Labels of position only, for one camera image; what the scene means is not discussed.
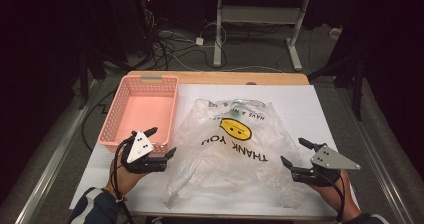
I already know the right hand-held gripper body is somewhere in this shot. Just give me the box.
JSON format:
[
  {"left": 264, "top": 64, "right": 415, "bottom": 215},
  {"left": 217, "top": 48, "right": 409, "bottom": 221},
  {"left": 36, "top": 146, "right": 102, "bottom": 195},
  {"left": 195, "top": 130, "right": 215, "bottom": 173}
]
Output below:
[{"left": 289, "top": 144, "right": 362, "bottom": 188}]

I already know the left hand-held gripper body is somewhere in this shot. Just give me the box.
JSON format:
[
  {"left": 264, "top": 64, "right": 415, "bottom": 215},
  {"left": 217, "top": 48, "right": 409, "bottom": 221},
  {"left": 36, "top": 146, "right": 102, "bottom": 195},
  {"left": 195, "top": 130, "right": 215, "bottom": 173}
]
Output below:
[{"left": 119, "top": 130, "right": 168, "bottom": 175}]

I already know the pink plastic basket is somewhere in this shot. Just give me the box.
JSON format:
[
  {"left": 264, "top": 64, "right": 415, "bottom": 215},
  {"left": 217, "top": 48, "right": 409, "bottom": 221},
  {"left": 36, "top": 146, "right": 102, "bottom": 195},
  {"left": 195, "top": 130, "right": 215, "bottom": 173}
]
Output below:
[{"left": 97, "top": 74, "right": 180, "bottom": 156}]

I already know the clear smiley plastic bag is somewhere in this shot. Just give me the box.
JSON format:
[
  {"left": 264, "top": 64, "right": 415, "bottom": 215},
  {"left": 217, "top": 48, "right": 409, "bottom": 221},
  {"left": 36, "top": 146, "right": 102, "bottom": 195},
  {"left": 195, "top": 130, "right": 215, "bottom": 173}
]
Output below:
[{"left": 163, "top": 98, "right": 307, "bottom": 210}]

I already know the person's left hand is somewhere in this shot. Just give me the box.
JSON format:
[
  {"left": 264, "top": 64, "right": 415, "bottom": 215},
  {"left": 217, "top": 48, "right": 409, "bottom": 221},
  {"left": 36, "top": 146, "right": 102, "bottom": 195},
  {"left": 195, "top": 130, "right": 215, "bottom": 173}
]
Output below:
[{"left": 107, "top": 155, "right": 148, "bottom": 199}]

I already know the person's right hand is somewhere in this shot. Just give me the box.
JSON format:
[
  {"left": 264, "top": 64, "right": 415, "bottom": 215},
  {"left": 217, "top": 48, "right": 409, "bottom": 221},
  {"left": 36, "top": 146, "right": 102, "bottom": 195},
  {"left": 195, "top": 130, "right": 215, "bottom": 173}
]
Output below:
[{"left": 309, "top": 169, "right": 363, "bottom": 222}]

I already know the white table mat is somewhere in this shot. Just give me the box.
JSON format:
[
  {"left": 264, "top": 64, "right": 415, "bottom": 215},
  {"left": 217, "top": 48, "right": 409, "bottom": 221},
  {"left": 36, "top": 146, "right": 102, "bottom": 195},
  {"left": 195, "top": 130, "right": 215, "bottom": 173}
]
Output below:
[{"left": 69, "top": 83, "right": 362, "bottom": 218}]

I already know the black metal stand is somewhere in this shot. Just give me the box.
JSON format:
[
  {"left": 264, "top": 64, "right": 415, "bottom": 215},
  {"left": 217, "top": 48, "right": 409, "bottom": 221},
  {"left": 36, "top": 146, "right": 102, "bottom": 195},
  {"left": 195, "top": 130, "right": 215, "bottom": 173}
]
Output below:
[{"left": 308, "top": 48, "right": 365, "bottom": 122}]

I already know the white power strip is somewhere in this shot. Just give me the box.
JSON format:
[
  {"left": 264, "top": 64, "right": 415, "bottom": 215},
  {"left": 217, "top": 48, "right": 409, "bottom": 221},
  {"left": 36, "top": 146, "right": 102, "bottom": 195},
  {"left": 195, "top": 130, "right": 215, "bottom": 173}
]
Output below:
[{"left": 328, "top": 27, "right": 344, "bottom": 40}]

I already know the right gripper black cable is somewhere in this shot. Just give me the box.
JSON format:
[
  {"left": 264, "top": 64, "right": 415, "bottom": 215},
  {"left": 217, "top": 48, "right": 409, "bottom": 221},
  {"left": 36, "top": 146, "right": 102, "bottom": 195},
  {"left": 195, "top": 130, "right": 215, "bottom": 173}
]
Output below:
[{"left": 316, "top": 168, "right": 346, "bottom": 223}]

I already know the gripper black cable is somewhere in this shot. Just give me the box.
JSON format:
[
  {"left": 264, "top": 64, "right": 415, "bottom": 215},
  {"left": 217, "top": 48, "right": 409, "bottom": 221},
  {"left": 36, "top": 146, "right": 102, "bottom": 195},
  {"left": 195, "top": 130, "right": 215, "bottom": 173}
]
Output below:
[
  {"left": 110, "top": 137, "right": 136, "bottom": 224},
  {"left": 316, "top": 168, "right": 346, "bottom": 223}
]

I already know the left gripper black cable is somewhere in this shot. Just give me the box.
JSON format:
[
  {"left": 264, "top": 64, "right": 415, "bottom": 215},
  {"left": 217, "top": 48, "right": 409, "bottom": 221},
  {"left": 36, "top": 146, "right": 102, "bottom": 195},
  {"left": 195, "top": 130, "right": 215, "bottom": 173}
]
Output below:
[{"left": 110, "top": 137, "right": 136, "bottom": 224}]

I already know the metal floor rail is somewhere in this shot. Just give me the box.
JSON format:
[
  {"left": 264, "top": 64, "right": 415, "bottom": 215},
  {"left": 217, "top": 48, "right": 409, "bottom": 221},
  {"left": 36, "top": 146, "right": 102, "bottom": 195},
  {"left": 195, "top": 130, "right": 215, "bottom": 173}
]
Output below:
[
  {"left": 334, "top": 86, "right": 416, "bottom": 224},
  {"left": 14, "top": 78, "right": 105, "bottom": 224}
]

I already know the black floor cable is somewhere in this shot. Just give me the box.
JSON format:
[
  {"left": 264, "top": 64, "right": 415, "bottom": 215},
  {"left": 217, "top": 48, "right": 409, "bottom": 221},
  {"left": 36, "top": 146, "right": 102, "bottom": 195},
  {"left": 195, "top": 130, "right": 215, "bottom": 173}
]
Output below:
[{"left": 81, "top": 89, "right": 118, "bottom": 152}]

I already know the tangle of floor cables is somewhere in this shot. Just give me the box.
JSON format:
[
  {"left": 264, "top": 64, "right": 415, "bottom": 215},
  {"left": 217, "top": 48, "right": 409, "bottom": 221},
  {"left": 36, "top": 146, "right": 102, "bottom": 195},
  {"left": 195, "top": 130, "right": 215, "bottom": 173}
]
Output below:
[{"left": 138, "top": 0, "right": 231, "bottom": 72}]

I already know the white metal desk frame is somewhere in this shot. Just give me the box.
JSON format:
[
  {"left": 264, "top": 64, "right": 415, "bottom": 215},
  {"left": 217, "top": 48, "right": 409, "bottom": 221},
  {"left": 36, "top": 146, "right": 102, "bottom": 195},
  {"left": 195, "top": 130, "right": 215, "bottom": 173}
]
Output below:
[{"left": 199, "top": 0, "right": 355, "bottom": 72}]

